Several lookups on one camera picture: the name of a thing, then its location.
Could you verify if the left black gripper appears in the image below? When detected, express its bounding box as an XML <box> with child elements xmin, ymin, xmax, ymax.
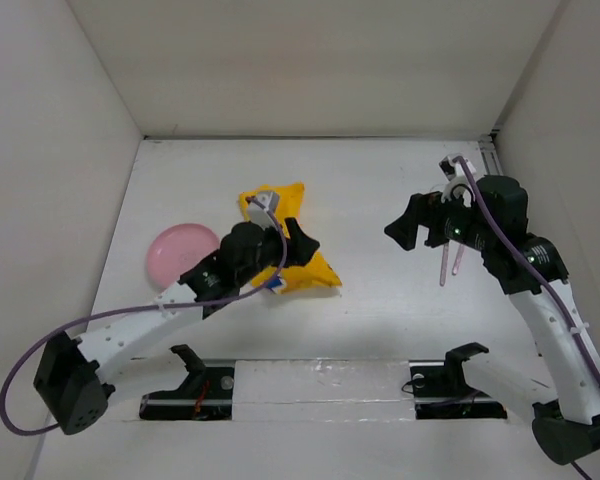
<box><xmin>236</xmin><ymin>217</ymin><xmax>316</xmax><ymax>286</ymax></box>

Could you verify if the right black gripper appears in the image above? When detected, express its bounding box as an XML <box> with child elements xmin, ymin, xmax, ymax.
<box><xmin>384</xmin><ymin>182</ymin><xmax>496</xmax><ymax>252</ymax></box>

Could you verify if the yellow cartoon print cloth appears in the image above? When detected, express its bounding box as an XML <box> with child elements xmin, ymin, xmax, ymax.
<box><xmin>237</xmin><ymin>182</ymin><xmax>342</xmax><ymax>295</ymax></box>

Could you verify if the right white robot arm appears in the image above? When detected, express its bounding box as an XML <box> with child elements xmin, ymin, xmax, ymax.
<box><xmin>384</xmin><ymin>155</ymin><xmax>600</xmax><ymax>466</ymax></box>

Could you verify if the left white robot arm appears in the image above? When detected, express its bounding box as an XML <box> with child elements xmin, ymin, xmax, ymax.
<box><xmin>34</xmin><ymin>218</ymin><xmax>320</xmax><ymax>435</ymax></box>

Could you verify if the pink round plate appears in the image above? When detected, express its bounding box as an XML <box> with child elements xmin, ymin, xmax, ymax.
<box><xmin>145</xmin><ymin>223</ymin><xmax>220</xmax><ymax>290</ymax></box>

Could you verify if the knife with pink handle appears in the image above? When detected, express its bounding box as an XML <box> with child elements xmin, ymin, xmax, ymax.
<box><xmin>439</xmin><ymin>243</ymin><xmax>449</xmax><ymax>287</ymax></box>

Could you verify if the fork with pink handle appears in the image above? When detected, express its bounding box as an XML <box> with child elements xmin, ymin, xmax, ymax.
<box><xmin>452</xmin><ymin>244</ymin><xmax>465</xmax><ymax>276</ymax></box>

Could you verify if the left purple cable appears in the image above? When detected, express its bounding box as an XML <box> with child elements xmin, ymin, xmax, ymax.
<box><xmin>0</xmin><ymin>197</ymin><xmax>287</xmax><ymax>434</ymax></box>

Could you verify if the aluminium side rail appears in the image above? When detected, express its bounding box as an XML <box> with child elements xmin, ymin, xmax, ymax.
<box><xmin>478</xmin><ymin>129</ymin><xmax>503</xmax><ymax>175</ymax></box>

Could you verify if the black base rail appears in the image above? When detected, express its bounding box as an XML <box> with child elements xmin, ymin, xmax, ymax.
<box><xmin>139</xmin><ymin>359</ymin><xmax>508</xmax><ymax>423</ymax></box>

